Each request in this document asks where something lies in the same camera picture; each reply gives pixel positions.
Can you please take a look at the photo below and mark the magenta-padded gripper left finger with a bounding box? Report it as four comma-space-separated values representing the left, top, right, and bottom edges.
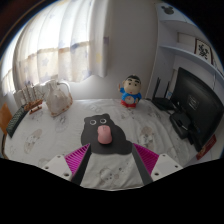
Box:
41, 143, 92, 186

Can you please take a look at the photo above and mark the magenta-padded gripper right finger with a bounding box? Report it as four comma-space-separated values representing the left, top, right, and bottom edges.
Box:
131, 143, 184, 186

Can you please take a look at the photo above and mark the pink computer mouse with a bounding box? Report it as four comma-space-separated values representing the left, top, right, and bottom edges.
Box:
96, 125, 113, 145

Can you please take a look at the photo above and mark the black bear-shaped mouse pad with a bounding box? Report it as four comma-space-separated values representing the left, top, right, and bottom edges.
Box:
80, 113, 134, 156

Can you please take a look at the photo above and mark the white printed tablecloth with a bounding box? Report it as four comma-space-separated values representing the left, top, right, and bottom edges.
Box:
3, 98, 201, 191

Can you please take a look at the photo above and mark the black router with antennas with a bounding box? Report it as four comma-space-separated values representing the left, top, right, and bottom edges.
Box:
151, 76, 176, 112

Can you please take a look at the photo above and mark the red flat packet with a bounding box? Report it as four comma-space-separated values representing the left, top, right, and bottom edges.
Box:
195, 134, 218, 161

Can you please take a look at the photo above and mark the large white conch shell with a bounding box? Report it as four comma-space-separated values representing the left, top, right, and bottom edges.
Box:
44, 79, 74, 118

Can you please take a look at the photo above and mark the cartoon boy figurine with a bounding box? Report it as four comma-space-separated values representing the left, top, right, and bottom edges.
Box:
119, 74, 143, 109

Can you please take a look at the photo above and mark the black computer keyboard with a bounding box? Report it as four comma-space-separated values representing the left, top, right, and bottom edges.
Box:
5, 104, 29, 138

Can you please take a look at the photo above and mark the wooden model sailing ship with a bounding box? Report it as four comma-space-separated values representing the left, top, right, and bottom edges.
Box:
20, 83, 44, 115

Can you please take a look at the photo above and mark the black computer monitor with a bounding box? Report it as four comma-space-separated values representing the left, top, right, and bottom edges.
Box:
169, 66, 224, 153

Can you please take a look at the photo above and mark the brown wooden chair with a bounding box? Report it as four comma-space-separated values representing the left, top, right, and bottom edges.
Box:
0, 102, 14, 159

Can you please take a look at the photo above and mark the white star-print curtain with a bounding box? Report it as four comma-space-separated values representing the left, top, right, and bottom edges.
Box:
1, 0, 111, 98

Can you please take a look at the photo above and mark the white wall shelf unit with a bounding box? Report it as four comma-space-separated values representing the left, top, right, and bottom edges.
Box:
146, 1, 224, 101

